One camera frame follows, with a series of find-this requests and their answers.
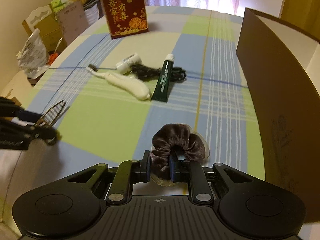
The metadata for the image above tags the gold metal hair clip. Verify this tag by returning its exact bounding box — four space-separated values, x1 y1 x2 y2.
34 100 66 127

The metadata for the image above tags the brown velvet scrunchie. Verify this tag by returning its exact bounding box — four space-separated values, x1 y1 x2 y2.
150 124 210 180

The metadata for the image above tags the green lip gel tube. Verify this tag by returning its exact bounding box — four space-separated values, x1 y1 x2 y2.
151 54 175 102

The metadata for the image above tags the white electric toothbrush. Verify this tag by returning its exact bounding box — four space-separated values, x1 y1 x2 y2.
85 64 151 101

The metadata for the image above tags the black cable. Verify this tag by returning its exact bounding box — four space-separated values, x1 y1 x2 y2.
130 64 187 82

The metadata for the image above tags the small white bottle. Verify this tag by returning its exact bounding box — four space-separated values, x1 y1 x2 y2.
116 53 142 75

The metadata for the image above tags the crumpled silver plastic bag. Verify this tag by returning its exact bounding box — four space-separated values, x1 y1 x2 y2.
17 28 50 79

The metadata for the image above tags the checkered bed sheet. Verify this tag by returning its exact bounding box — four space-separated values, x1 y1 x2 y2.
1 7 265 228

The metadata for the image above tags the brown white cardboard box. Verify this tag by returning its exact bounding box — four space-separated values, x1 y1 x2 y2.
236 8 319 223

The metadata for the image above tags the red gift bag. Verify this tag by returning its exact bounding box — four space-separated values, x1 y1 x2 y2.
101 0 149 39

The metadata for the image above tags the wooden wardrobe panel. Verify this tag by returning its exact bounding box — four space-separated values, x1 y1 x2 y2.
280 0 319 38

